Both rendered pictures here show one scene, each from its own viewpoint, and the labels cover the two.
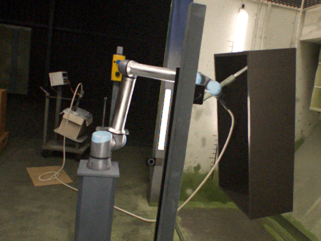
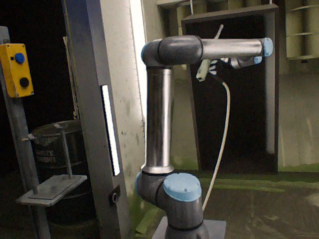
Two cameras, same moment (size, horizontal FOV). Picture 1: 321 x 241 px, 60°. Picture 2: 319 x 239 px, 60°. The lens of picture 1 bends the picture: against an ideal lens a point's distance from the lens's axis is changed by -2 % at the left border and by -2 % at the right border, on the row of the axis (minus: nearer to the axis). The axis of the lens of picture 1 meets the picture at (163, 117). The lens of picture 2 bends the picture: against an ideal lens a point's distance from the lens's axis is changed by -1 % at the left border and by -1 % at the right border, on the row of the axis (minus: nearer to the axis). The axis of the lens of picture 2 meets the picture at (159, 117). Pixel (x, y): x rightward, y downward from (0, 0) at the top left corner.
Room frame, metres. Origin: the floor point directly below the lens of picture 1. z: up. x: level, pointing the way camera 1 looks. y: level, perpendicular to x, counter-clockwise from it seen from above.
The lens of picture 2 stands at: (1.63, 1.39, 1.40)
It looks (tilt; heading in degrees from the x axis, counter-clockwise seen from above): 12 degrees down; 301
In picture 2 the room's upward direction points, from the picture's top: 6 degrees counter-clockwise
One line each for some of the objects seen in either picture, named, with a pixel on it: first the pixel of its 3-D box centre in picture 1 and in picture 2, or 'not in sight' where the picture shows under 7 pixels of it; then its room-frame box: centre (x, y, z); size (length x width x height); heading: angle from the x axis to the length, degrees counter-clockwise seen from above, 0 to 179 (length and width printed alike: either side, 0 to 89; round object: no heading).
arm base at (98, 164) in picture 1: (99, 160); (186, 228); (2.13, 0.45, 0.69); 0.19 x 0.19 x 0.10
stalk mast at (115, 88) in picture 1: (112, 124); (30, 181); (3.02, 0.54, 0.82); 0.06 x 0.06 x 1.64; 12
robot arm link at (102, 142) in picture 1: (101, 143); (181, 198); (2.14, 0.44, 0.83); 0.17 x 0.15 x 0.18; 158
